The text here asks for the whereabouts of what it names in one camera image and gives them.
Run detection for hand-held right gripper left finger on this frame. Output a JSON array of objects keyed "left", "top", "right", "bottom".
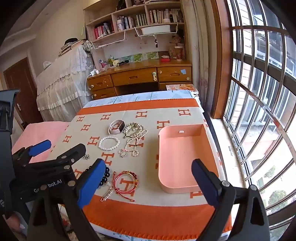
[{"left": 27, "top": 159, "right": 106, "bottom": 241}]

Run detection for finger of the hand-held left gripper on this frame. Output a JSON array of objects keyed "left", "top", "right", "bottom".
[
  {"left": 13, "top": 139, "right": 52, "bottom": 166},
  {"left": 22, "top": 143, "right": 87, "bottom": 174}
]

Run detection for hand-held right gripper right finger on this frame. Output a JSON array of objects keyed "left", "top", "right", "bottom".
[{"left": 191, "top": 159, "right": 271, "bottom": 241}]

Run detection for dark bead bracelet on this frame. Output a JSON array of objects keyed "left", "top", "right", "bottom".
[{"left": 98, "top": 166, "right": 111, "bottom": 187}]

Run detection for white pearl bracelet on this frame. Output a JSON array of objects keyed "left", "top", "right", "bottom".
[{"left": 98, "top": 136, "right": 121, "bottom": 151}]

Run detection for pink storage box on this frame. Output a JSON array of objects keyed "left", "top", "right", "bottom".
[{"left": 158, "top": 124, "right": 220, "bottom": 194}]

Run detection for red braided bracelet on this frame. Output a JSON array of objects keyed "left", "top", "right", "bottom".
[{"left": 112, "top": 171, "right": 139, "bottom": 202}]

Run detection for smartwatch with pale strap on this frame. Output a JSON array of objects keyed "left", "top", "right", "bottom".
[{"left": 109, "top": 120, "right": 125, "bottom": 135}]

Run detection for long pearl necklace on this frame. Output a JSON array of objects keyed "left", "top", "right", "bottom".
[{"left": 125, "top": 130, "right": 148, "bottom": 157}]

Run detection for gold rhinestone bracelet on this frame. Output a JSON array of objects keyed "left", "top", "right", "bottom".
[{"left": 123, "top": 122, "right": 148, "bottom": 139}]

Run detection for pink cloth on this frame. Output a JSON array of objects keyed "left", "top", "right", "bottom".
[{"left": 11, "top": 122, "right": 70, "bottom": 163}]

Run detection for orange and beige patterned blanket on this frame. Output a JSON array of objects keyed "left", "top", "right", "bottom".
[{"left": 47, "top": 98, "right": 233, "bottom": 234}]

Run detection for brown wooden door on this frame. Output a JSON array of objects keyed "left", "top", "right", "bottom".
[{"left": 3, "top": 57, "right": 44, "bottom": 130}]

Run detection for white lace furniture cover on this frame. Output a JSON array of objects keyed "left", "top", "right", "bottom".
[{"left": 36, "top": 44, "right": 95, "bottom": 122}]

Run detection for open magazine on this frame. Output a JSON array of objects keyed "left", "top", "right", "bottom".
[{"left": 165, "top": 84, "right": 199, "bottom": 93}]

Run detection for metal window grille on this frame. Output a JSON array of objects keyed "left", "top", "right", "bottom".
[{"left": 222, "top": 0, "right": 296, "bottom": 241}]

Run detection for wooden desk with drawers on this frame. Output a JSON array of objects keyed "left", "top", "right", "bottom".
[{"left": 87, "top": 60, "right": 193, "bottom": 100}]

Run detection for stack of books with hat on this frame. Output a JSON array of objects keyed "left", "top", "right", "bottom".
[{"left": 59, "top": 38, "right": 87, "bottom": 57}]

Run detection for green picture cards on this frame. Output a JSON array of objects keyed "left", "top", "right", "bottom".
[{"left": 126, "top": 51, "right": 159, "bottom": 62}]

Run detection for red patterned jar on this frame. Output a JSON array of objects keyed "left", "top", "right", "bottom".
[{"left": 174, "top": 46, "right": 185, "bottom": 61}]

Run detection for pale floral curtain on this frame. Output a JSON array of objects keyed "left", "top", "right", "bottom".
[{"left": 180, "top": 0, "right": 214, "bottom": 112}]

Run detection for row of books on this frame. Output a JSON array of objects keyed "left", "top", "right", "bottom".
[{"left": 92, "top": 8, "right": 184, "bottom": 40}]

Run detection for white charger with cable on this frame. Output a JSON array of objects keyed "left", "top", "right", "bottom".
[{"left": 86, "top": 69, "right": 100, "bottom": 98}]

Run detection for empty white wire basket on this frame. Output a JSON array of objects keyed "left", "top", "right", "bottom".
[{"left": 90, "top": 29, "right": 127, "bottom": 49}]

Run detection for wooden window frame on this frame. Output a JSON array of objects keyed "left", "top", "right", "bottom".
[{"left": 209, "top": 0, "right": 234, "bottom": 120}]

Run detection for white wire basket with tray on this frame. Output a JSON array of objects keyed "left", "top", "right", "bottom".
[{"left": 134, "top": 23, "right": 178, "bottom": 37}]

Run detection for wooden wall bookshelf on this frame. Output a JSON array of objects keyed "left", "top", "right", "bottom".
[{"left": 83, "top": 0, "right": 186, "bottom": 47}]

